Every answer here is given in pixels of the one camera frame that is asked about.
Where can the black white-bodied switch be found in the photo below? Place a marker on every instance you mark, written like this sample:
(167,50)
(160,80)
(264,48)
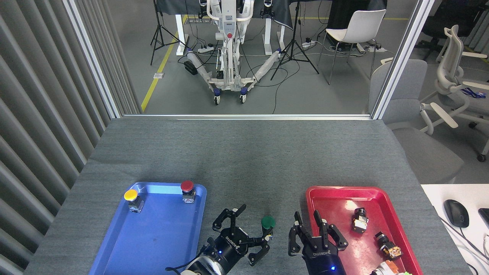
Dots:
(360,220)

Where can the black tripod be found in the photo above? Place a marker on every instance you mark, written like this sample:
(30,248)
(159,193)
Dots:
(293,46)
(158,34)

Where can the white mesh office chair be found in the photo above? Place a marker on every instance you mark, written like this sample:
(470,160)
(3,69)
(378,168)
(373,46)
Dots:
(450,68)

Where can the black flat device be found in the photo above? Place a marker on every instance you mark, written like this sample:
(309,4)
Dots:
(485,217)

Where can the silver frame post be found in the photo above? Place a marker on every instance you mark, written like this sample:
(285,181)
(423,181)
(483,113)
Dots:
(91,57)
(401,57)

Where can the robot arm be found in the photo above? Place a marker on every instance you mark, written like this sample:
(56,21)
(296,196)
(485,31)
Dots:
(200,267)

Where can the black knob switch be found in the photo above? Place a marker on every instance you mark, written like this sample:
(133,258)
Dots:
(386,245)

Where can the blue plastic tray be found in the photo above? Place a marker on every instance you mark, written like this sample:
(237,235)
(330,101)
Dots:
(153,236)

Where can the black office chair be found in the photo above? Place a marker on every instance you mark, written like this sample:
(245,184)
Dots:
(447,19)

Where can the white desk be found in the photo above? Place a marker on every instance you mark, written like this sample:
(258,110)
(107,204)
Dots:
(473,194)

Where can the green push button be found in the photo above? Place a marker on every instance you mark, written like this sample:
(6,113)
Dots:
(268,222)

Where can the white plastic chair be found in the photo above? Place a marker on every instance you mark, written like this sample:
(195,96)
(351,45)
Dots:
(361,26)

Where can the white table leg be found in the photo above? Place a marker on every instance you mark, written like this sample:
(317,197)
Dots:
(268,38)
(179,34)

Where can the red push button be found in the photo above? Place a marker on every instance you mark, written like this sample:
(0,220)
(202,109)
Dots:
(187,186)

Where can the white stand on wheels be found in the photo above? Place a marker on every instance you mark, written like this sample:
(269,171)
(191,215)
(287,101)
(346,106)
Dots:
(229,38)

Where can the white power strip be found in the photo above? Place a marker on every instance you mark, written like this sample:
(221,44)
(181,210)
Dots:
(309,44)
(205,49)

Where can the grey floor socket plate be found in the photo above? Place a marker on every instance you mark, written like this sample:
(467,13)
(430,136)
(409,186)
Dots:
(159,75)

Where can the black computer mouse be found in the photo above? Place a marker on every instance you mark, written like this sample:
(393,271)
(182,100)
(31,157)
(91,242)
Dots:
(456,213)

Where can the yellow push button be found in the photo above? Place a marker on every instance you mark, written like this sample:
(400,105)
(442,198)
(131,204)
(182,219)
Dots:
(131,194)

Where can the black power adapter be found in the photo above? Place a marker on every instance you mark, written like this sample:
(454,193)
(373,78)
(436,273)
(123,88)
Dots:
(190,68)

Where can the grey upholstered chair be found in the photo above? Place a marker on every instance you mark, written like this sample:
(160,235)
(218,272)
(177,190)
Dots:
(420,149)

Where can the silver frame rail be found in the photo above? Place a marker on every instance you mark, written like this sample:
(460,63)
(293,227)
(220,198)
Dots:
(244,116)

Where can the red plastic tray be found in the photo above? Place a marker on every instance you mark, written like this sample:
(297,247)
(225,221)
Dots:
(359,248)

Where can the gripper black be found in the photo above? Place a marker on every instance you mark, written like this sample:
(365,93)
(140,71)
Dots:
(229,246)
(321,258)

